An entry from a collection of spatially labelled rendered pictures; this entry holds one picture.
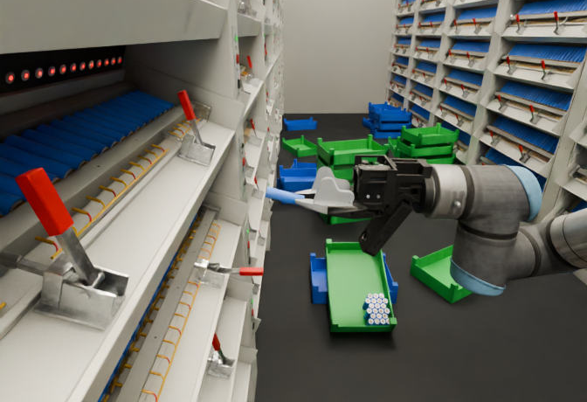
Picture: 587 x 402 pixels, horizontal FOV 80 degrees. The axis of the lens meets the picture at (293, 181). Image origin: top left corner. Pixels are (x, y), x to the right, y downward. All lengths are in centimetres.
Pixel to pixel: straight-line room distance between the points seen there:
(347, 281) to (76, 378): 114
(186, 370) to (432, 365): 88
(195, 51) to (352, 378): 93
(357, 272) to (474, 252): 73
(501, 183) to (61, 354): 57
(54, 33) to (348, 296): 118
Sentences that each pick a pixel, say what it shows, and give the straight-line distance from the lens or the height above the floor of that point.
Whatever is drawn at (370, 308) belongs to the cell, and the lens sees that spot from 121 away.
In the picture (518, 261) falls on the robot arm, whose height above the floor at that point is 55.
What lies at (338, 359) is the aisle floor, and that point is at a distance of 117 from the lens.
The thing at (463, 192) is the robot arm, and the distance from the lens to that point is 59.
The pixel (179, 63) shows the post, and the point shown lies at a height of 85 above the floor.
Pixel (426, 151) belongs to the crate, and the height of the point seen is 19.
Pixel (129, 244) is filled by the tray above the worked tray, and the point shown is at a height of 74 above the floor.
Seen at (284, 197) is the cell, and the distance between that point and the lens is 56.
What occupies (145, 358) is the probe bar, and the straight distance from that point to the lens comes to 43.
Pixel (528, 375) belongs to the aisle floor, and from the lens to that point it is 132.
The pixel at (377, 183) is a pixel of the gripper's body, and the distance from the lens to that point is 54.
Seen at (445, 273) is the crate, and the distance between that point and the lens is 157.
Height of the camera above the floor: 90
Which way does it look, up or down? 23 degrees down
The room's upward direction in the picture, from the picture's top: straight up
